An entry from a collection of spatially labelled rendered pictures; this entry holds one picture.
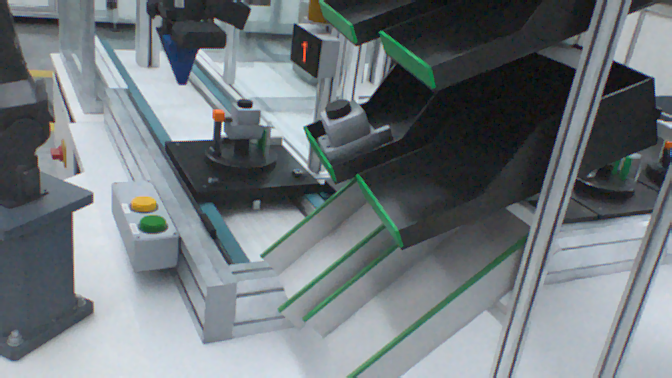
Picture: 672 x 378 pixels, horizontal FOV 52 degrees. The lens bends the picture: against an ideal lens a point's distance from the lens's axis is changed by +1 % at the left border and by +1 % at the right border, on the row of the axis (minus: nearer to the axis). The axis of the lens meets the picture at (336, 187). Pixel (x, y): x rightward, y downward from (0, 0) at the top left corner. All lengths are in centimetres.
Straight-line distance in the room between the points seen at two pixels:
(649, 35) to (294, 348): 562
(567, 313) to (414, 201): 63
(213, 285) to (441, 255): 34
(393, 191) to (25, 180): 48
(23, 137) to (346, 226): 43
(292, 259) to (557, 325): 51
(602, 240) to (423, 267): 64
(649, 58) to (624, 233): 500
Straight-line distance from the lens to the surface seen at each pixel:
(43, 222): 97
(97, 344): 106
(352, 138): 79
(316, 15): 127
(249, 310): 105
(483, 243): 81
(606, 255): 145
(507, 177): 68
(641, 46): 649
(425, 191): 74
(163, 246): 112
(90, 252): 127
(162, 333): 107
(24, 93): 94
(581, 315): 132
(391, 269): 84
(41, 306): 104
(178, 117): 174
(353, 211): 96
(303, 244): 96
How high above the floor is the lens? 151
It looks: 24 degrees down
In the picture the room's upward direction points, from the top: 9 degrees clockwise
